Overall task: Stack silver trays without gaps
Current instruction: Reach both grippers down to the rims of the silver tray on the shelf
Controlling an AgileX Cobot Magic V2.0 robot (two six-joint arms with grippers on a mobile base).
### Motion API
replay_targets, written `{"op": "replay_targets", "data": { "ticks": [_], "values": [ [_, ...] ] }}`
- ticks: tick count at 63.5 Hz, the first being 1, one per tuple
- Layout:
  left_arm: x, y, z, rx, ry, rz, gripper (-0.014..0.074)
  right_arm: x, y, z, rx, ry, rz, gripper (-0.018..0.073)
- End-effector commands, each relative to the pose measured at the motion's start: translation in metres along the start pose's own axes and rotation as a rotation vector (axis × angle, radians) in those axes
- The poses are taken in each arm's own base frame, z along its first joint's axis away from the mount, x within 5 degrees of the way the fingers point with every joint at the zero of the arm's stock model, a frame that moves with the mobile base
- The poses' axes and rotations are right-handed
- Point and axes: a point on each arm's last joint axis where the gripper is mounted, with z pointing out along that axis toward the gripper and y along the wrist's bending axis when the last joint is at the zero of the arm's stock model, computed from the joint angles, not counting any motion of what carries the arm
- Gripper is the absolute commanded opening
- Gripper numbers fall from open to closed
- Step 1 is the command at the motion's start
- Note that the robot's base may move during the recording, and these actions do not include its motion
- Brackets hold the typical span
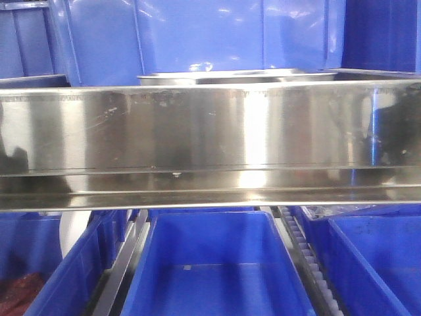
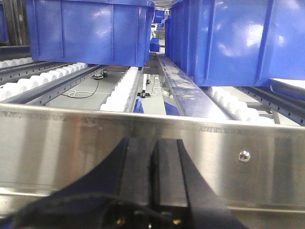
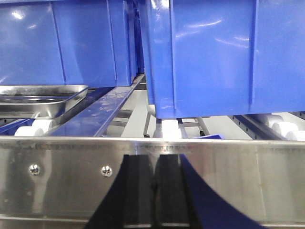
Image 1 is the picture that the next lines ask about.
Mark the silver metal tray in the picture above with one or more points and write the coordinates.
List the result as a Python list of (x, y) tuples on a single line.
[(235, 77)]

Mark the white roller conveyor track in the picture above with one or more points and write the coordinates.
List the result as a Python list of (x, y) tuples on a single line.
[(306, 263)]

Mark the blue bin lower centre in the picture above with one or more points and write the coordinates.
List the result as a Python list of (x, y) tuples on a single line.
[(226, 263)]

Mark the blue bin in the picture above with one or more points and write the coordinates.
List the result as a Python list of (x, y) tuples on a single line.
[(30, 244), (226, 263), (371, 257)]

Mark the large blue crate behind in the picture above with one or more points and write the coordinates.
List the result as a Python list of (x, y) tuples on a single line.
[(111, 43)]

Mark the blue bin lower right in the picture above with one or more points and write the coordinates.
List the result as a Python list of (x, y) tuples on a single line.
[(371, 257)]

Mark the blue bin lower left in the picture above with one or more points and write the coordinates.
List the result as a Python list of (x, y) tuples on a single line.
[(30, 244)]

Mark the blue crate upper left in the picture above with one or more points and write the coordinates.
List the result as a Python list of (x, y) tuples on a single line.
[(30, 52)]

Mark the blue crate upper right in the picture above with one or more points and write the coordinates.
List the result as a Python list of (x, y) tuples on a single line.
[(382, 35)]

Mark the red mesh bag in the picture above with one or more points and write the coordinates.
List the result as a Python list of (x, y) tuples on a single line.
[(17, 294)]

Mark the stainless steel shelf rail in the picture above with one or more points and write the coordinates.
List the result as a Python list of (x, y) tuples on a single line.
[(289, 143)]

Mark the grey metal divider rail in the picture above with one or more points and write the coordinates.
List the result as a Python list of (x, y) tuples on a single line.
[(110, 294)]

